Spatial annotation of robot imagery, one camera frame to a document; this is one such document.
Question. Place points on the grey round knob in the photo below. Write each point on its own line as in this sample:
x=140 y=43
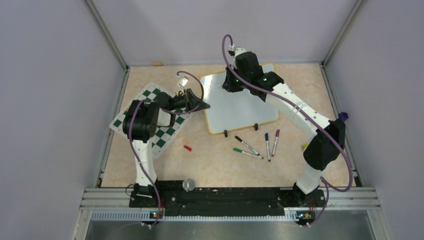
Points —
x=188 y=185

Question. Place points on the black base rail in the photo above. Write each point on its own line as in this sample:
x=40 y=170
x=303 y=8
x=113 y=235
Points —
x=222 y=201

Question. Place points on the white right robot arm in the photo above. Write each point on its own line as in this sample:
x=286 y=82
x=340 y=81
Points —
x=326 y=136

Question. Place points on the blue whiteboard marker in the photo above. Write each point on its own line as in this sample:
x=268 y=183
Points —
x=267 y=142

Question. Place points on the green whiteboard marker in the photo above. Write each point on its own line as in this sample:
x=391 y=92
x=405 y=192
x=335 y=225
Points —
x=247 y=153

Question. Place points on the purple block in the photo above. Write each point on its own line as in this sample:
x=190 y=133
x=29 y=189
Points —
x=343 y=116

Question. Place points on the yellow framed whiteboard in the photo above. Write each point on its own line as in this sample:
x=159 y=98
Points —
x=233 y=111

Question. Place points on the green white toy brick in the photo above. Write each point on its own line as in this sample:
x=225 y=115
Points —
x=304 y=146

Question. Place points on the black whiteboard marker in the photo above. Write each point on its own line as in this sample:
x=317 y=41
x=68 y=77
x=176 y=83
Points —
x=248 y=146

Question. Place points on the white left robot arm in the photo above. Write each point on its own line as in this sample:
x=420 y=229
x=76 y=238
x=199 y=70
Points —
x=145 y=173

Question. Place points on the red marker cap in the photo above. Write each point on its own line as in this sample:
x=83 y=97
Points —
x=187 y=148

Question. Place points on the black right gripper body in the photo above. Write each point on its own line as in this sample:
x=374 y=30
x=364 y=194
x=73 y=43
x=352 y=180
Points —
x=235 y=84

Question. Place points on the small wooden block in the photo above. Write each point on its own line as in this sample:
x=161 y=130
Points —
x=157 y=64

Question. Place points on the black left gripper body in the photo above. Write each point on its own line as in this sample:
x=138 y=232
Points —
x=185 y=101

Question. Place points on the green white chessboard mat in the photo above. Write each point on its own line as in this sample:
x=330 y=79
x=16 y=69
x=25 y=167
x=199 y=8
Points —
x=164 y=135

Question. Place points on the purple whiteboard marker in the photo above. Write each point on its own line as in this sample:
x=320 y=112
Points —
x=277 y=133

